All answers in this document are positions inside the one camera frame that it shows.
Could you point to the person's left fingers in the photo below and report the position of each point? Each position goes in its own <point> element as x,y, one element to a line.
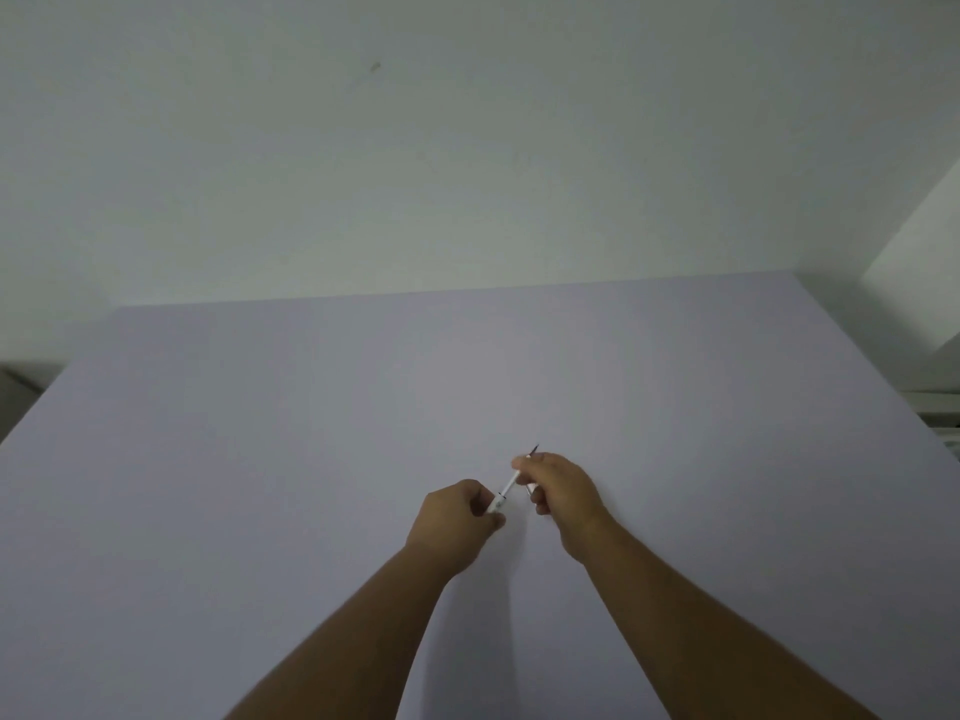
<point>487,509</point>

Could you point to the person's right fingers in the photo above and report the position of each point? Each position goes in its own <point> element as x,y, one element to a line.
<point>534,487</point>

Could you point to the person's left forearm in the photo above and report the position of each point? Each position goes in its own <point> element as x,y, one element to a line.
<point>352,644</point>

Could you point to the person's left hand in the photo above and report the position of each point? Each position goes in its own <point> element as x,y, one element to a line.
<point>448,530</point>

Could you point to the person's right forearm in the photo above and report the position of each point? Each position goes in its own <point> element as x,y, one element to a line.
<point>697,629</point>

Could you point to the person's right hand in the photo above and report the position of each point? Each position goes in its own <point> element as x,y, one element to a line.
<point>568,496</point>

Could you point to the white pen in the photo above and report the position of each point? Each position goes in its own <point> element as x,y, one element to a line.
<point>507,489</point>

